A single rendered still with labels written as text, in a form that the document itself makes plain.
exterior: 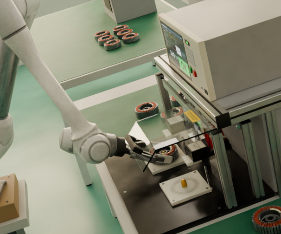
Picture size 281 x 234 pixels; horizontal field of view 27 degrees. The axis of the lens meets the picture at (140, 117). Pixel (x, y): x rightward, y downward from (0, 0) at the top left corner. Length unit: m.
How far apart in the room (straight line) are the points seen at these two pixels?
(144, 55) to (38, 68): 1.55
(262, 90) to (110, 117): 1.14
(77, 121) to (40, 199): 1.95
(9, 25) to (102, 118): 0.96
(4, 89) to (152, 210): 0.77
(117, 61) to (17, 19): 1.58
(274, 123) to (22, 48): 0.90
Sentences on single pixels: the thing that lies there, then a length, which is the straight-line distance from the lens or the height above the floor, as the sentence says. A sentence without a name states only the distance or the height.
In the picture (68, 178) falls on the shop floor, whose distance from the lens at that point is 4.02.
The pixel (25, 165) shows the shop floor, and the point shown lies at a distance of 4.41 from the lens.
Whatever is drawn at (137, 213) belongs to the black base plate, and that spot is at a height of 0.77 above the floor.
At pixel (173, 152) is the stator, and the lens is 2.26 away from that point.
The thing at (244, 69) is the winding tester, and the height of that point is 1.18.
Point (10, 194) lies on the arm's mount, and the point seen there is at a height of 0.81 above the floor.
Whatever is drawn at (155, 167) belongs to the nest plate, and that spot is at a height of 0.78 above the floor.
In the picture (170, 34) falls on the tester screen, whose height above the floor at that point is 1.27.
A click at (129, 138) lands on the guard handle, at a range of 1.89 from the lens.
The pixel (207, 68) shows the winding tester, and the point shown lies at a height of 1.23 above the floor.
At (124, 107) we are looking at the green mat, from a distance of 2.92.
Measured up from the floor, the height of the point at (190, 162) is 0.88.
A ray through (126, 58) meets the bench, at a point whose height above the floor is 0.75.
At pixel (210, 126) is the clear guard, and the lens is 1.84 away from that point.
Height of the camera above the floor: 1.90
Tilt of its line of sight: 25 degrees down
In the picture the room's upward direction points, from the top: 15 degrees counter-clockwise
